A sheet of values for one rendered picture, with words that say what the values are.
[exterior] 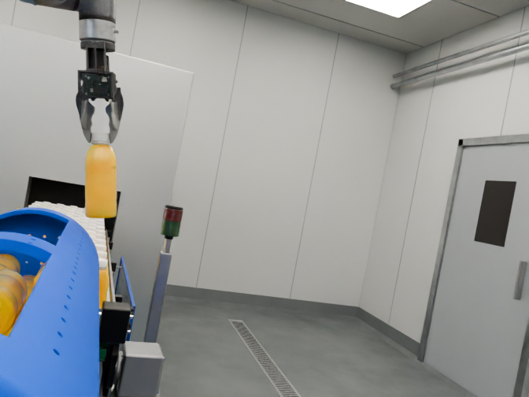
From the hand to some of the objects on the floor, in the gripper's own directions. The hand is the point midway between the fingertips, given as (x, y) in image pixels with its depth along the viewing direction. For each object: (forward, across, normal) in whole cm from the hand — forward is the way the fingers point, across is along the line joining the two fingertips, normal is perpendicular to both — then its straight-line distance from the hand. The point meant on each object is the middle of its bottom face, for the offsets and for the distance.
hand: (101, 137), depth 108 cm
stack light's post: (+147, -4, +37) cm, 152 cm away
